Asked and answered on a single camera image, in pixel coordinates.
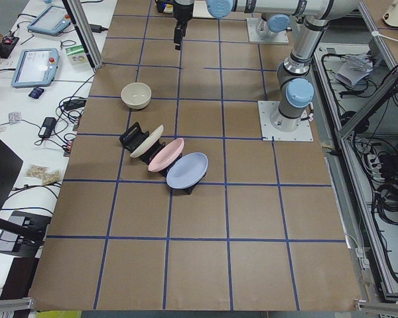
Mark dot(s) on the near teach pendant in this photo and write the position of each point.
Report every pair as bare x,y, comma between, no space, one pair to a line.
36,68

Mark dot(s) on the cream bowl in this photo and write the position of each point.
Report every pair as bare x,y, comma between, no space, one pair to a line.
136,95

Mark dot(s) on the small dark blue pouch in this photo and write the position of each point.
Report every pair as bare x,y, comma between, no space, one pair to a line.
36,92

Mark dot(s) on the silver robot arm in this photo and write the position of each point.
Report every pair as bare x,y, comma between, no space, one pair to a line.
271,25
297,92

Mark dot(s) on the pink plate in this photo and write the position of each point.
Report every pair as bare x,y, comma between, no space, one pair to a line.
165,159

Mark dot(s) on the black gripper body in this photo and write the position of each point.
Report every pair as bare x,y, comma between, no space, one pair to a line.
182,12

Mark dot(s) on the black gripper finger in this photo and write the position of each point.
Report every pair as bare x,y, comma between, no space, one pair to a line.
177,38

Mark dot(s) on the teach pendant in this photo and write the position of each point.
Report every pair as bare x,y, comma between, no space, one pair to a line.
36,68
52,21

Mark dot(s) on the black power adapter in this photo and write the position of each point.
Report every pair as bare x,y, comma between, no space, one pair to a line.
47,127

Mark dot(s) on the aluminium frame post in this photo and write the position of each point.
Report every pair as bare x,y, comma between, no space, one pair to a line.
80,22

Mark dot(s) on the blue plate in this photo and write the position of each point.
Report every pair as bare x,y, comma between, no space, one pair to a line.
187,172

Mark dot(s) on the cream plate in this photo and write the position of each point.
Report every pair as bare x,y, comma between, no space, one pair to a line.
148,142

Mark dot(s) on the green white box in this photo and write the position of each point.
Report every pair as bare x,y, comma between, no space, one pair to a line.
76,55

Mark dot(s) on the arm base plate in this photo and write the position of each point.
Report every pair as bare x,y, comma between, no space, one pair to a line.
280,39
275,127

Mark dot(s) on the far teach pendant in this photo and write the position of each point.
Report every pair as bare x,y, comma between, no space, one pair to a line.
52,21

